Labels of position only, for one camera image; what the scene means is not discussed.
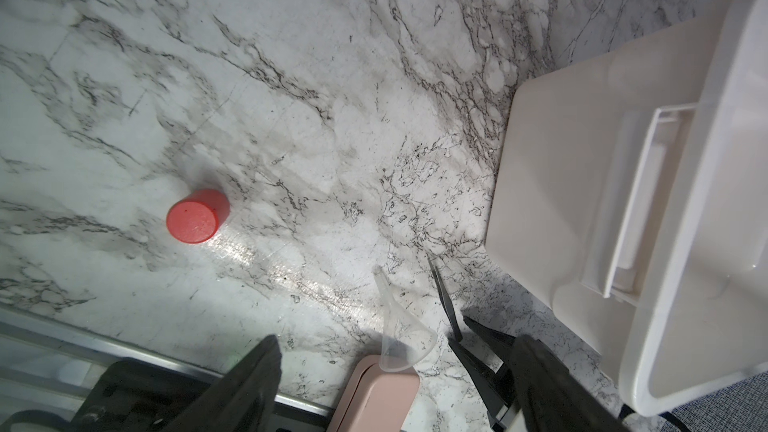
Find red bottle cap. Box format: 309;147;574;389
166;189;230;244

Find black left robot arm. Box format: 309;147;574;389
1;327;633;431

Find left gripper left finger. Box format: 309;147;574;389
164;335;282;431

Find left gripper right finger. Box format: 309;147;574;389
510;335;626;431

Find metal tweezers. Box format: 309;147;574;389
426;251;463;342

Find clear plastic funnel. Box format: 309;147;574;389
373;266;437;373

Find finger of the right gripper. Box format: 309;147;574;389
463;317;516;360
448;338;509;429

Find pink rectangular case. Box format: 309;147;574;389
327;355;420;432

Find aluminium mounting rail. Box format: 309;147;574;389
0;304;334;418

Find white plastic storage bin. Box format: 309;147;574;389
485;0;767;416

